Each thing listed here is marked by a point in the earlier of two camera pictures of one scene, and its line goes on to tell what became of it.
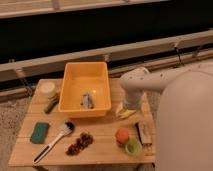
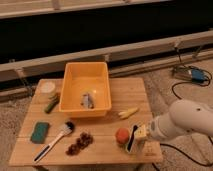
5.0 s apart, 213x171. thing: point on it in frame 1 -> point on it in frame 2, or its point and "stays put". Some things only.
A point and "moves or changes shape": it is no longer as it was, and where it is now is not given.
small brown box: [144, 134] moves or changes shape
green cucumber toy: [52, 101] stays put
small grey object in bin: [87, 101] stays put
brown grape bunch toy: [83, 141] stays put
